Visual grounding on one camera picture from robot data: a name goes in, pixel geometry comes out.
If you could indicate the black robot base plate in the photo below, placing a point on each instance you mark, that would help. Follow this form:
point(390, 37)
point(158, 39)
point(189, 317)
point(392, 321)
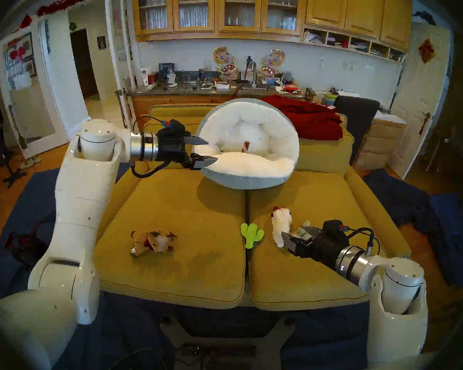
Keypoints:
point(177, 334)

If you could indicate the white open glass door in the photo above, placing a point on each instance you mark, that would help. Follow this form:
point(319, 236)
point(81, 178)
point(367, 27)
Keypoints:
point(117, 45)

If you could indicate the white lamb plush rainbow feet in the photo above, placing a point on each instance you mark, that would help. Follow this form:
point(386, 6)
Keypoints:
point(246, 145)

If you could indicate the paper stack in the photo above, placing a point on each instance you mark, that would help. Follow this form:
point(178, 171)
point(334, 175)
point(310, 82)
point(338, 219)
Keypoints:
point(389, 118)

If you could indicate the small purple teddy bear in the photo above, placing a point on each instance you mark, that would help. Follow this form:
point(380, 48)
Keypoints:
point(201, 75)

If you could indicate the yellow fabric sofa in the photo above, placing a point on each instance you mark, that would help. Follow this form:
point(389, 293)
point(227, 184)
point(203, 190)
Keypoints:
point(368, 203)

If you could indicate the white fluffy plush toy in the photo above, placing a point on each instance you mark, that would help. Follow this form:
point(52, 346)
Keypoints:
point(281, 226)

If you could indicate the red flower door decoration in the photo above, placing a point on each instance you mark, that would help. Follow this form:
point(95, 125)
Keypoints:
point(17, 54)

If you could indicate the yellow sofa back cushion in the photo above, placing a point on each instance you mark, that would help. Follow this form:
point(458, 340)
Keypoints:
point(324, 153)
point(191, 127)

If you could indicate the granite counter wooden base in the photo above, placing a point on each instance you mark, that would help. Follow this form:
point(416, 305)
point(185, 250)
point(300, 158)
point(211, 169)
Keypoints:
point(185, 89)

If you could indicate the brown reindeer plush toy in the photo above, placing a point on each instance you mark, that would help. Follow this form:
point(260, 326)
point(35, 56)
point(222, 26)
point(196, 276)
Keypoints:
point(154, 242)

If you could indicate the navy floor blanket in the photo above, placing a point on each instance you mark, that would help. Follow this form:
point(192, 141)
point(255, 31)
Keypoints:
point(131, 334)

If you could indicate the wooden cubby shelf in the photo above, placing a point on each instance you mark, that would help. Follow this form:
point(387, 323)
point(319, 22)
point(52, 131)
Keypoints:
point(351, 45)

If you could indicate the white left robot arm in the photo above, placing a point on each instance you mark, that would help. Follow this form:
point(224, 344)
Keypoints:
point(81, 195)

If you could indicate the cartoon child wall cutout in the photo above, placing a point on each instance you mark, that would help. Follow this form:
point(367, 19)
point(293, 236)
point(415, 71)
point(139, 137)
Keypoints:
point(271, 63)
point(224, 63)

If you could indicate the white panel door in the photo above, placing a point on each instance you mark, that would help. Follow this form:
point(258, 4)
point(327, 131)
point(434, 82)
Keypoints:
point(420, 103)

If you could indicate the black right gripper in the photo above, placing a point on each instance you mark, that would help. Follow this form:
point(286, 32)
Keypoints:
point(326, 246)

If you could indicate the black wall ornament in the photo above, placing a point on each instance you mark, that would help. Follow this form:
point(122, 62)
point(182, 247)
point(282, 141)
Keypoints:
point(424, 16)

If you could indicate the dark navy crumpled cloth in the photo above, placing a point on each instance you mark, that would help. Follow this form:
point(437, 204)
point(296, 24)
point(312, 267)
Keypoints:
point(393, 195)

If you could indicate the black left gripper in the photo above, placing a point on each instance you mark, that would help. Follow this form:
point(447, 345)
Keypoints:
point(171, 143)

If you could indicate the white grey round dog bed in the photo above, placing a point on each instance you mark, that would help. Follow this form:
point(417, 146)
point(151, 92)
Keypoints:
point(254, 165)

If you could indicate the yellow sofa seat cushion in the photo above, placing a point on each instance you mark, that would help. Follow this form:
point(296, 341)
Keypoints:
point(200, 265)
point(293, 288)

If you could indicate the dark framed hallway picture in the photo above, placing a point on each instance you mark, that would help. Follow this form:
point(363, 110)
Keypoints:
point(101, 42)

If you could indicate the metal sink faucet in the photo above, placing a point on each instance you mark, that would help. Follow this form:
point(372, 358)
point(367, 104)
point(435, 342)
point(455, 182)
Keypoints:
point(255, 76)

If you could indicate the white lotion tube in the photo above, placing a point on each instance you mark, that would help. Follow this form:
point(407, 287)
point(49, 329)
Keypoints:
point(144, 77)

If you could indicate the dark blue box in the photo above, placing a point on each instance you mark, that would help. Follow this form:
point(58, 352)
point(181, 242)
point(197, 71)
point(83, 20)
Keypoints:
point(166, 70)

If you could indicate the red diamond door ornament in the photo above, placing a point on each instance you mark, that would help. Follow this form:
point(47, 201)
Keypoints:
point(426, 51)

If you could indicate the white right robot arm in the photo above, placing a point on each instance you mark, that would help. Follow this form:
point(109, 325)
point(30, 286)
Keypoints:
point(397, 334)

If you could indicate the wooden wall cabinets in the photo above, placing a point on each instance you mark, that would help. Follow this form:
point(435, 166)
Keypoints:
point(332, 7)

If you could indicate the green cactus plush toy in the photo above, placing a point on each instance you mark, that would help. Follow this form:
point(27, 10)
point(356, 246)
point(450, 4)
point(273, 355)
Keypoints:
point(250, 236)

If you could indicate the white glass french door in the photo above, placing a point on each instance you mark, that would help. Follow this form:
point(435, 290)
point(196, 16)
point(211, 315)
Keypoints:
point(34, 118)

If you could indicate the beige grey plush toy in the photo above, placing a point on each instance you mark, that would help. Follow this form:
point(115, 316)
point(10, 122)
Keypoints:
point(303, 226)

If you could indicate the red blanket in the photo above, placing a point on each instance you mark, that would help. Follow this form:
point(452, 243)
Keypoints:
point(312, 120)

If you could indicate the black floor stand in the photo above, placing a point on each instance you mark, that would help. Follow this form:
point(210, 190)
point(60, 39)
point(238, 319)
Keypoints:
point(11, 176)

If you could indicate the dark grey office chair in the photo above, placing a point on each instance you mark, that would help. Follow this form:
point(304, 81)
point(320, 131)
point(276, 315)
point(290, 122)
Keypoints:
point(357, 118)

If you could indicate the beige slipper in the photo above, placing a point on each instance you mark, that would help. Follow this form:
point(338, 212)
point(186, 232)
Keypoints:
point(26, 165)
point(36, 159)

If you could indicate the red tinsel garland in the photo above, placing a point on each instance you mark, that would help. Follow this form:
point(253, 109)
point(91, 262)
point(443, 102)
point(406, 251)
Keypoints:
point(65, 2)

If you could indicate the blue crumpled cloth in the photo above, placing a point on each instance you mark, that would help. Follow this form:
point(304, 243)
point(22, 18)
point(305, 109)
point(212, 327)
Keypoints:
point(455, 234)

